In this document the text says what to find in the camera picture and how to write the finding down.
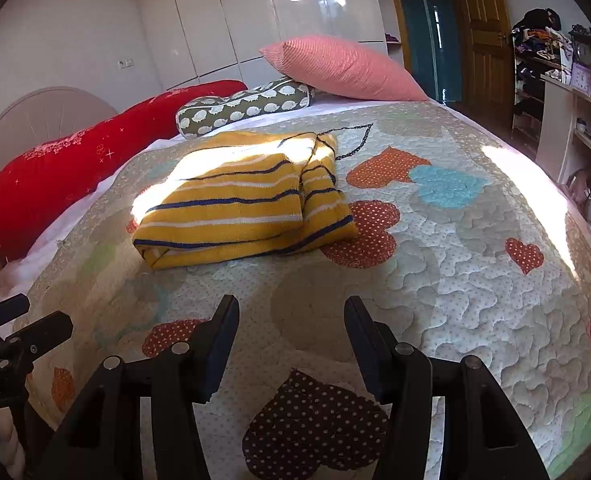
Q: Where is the teal glossy door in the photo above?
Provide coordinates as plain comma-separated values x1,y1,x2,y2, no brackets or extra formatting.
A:
390,0,463,106

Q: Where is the heart patterned quilt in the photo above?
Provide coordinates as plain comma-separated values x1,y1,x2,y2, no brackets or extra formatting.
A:
25,100,591,480

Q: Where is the pink ribbed pillow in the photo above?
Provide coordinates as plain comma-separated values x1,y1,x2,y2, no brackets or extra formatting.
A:
259,35,429,103

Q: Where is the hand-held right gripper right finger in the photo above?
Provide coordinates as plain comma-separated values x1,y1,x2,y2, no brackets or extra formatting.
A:
344,296,551,480

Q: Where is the pale braided cushion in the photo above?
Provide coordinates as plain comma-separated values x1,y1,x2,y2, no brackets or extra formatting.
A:
0,252,31,480

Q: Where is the red long pillow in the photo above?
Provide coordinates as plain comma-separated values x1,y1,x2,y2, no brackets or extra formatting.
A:
0,80,248,263

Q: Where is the brown wooden door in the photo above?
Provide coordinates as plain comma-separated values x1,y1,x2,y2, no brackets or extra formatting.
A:
448,0,519,126

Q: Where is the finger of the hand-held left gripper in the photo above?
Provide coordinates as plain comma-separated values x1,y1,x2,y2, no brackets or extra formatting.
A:
0,294,30,328
5,311,73,371

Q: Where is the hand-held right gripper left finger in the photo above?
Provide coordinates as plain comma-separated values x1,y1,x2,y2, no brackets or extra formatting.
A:
28,294,240,480

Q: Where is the round beige headboard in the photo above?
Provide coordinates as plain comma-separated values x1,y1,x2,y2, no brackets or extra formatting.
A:
0,86,121,271

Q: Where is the white bed sheet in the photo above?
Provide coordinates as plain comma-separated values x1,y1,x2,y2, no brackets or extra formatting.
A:
0,92,426,306

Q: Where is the pile of bags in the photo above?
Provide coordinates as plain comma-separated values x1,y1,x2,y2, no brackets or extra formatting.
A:
568,170,591,231

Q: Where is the white shelf unit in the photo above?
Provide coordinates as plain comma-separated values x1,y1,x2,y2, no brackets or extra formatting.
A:
538,72,591,261

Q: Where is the yellow striped knit sweater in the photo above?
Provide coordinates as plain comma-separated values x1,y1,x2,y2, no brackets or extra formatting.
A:
131,130,359,271

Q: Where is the white glossy wardrobe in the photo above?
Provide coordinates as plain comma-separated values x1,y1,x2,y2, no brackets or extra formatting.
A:
135,0,406,93

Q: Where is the open rack with clothes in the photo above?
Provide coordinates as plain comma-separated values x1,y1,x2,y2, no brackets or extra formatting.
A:
510,7,591,146

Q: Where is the green patterned bolster pillow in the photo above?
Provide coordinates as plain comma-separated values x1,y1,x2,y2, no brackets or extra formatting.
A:
176,80,316,140

